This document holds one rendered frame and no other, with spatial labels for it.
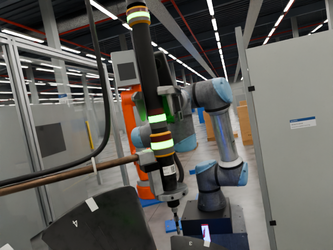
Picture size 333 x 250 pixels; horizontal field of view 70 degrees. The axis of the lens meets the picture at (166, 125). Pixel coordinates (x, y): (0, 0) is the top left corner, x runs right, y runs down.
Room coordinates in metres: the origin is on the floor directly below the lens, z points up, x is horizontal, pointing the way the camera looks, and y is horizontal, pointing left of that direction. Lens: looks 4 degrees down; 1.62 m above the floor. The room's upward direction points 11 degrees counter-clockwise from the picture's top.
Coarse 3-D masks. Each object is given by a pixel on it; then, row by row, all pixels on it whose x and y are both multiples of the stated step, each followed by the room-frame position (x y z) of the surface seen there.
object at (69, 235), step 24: (120, 192) 0.57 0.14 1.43; (72, 216) 0.50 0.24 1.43; (96, 216) 0.51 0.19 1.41; (120, 216) 0.52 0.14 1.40; (144, 216) 0.54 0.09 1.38; (48, 240) 0.46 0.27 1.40; (72, 240) 0.47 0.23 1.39; (96, 240) 0.48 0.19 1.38; (120, 240) 0.48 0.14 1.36; (144, 240) 0.49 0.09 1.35
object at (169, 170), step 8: (128, 0) 0.46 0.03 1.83; (136, 0) 0.45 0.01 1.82; (144, 0) 0.46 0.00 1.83; (128, 8) 0.48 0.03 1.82; (160, 160) 0.45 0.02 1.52; (168, 160) 0.45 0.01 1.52; (160, 168) 0.46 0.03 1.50; (168, 168) 0.45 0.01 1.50; (168, 176) 0.45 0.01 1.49; (168, 184) 0.45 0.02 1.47; (176, 184) 0.46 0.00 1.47; (176, 200) 0.46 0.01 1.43
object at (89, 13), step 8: (88, 0) 0.43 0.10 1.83; (88, 8) 0.43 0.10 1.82; (88, 16) 0.43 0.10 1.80; (96, 32) 0.44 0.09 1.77; (96, 40) 0.43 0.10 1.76; (96, 48) 0.43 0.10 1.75; (96, 56) 0.43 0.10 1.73; (104, 80) 0.43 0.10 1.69; (104, 88) 0.43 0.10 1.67; (104, 96) 0.43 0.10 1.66; (104, 104) 0.43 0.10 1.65; (104, 136) 0.43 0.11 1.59; (104, 144) 0.43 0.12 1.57; (96, 152) 0.42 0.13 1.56; (80, 160) 0.41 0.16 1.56; (88, 160) 0.42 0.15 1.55; (56, 168) 0.40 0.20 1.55; (64, 168) 0.40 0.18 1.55; (24, 176) 0.38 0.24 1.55; (32, 176) 0.38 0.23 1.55; (40, 176) 0.39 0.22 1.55; (0, 184) 0.37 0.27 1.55; (8, 184) 0.37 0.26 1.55
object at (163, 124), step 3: (153, 123) 0.45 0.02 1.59; (156, 123) 0.45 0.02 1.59; (159, 123) 0.45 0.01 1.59; (162, 123) 0.45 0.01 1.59; (165, 123) 0.46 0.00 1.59; (150, 126) 0.47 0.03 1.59; (153, 126) 0.46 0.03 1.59; (156, 126) 0.45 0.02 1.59; (159, 126) 0.45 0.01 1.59; (162, 126) 0.45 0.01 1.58; (165, 126) 0.46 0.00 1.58
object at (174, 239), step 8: (176, 240) 0.71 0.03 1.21; (184, 240) 0.71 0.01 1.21; (192, 240) 0.71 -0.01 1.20; (200, 240) 0.71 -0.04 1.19; (176, 248) 0.68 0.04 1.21; (184, 248) 0.67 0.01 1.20; (192, 248) 0.67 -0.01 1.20; (200, 248) 0.67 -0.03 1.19; (208, 248) 0.68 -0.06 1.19; (216, 248) 0.68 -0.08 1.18; (224, 248) 0.69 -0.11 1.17
